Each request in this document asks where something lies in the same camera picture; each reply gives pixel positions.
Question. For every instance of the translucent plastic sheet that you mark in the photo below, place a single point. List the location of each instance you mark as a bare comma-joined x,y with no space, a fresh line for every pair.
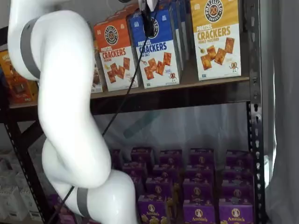
198,128

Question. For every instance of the dark metal shelving frame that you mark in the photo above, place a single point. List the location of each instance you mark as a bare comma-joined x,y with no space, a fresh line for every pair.
255,70

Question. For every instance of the dark orange snack box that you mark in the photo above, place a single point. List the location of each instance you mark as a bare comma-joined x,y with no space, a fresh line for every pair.
17,86

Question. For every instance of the wooden shelf board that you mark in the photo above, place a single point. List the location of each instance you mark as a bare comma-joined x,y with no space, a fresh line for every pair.
198,83

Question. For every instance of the white paper bag package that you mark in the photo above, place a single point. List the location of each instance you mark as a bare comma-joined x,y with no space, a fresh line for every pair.
11,205
31,203

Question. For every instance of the purple Annie's snack box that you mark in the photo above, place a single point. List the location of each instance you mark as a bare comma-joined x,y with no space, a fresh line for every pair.
171,158
66,215
239,159
201,157
238,175
199,173
165,172
136,170
236,215
115,158
158,187
198,190
143,155
198,213
151,210
237,192

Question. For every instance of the green tape strip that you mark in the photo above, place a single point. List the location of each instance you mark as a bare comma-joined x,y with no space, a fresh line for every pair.
140,126

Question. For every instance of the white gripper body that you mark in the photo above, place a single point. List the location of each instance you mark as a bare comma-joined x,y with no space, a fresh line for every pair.
153,4

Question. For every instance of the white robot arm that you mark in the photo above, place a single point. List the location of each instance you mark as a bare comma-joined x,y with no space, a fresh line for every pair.
65,93

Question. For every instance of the yellow pretzel crackers box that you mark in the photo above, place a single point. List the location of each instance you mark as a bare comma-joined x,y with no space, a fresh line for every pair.
217,46

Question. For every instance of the orange pretzel crackers box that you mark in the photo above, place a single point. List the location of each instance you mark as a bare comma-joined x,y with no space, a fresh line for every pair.
121,11
116,58

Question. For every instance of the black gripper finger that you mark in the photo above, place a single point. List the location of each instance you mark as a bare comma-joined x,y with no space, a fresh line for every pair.
149,25

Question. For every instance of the blue pretzel crackers box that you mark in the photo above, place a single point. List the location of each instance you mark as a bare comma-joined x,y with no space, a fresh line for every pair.
183,35
161,65

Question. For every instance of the grey curtain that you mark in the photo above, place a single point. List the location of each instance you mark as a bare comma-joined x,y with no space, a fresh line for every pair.
282,116

